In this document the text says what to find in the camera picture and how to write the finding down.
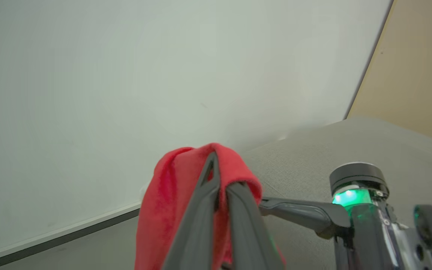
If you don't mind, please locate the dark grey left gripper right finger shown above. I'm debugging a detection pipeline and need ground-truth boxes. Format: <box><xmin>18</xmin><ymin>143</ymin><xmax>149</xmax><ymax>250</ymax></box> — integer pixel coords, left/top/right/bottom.
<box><xmin>222</xmin><ymin>182</ymin><xmax>285</xmax><ymax>270</ymax></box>

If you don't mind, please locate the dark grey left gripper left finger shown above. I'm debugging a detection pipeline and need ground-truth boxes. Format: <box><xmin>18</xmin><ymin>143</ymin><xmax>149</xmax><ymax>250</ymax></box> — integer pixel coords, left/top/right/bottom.
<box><xmin>162</xmin><ymin>151</ymin><xmax>221</xmax><ymax>270</ymax></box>

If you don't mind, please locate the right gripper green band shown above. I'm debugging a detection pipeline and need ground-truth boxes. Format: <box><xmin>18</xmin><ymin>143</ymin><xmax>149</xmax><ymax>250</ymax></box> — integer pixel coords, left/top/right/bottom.
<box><xmin>259</xmin><ymin>189</ymin><xmax>432</xmax><ymax>270</ymax></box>

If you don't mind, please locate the red cloth garment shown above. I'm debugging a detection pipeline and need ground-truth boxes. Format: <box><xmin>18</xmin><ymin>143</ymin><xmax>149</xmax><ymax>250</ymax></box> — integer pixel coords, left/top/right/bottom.
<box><xmin>134</xmin><ymin>142</ymin><xmax>286</xmax><ymax>270</ymax></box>

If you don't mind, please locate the dark grey baseboard strip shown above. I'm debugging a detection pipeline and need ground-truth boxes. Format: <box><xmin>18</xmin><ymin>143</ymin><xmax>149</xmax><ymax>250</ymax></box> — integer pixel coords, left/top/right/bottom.
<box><xmin>0</xmin><ymin>208</ymin><xmax>141</xmax><ymax>270</ymax></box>

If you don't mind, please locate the beige wooden panel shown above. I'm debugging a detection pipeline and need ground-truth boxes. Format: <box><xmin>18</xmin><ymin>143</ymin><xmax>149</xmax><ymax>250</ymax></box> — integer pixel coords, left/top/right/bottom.
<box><xmin>347</xmin><ymin>0</ymin><xmax>432</xmax><ymax>147</ymax></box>

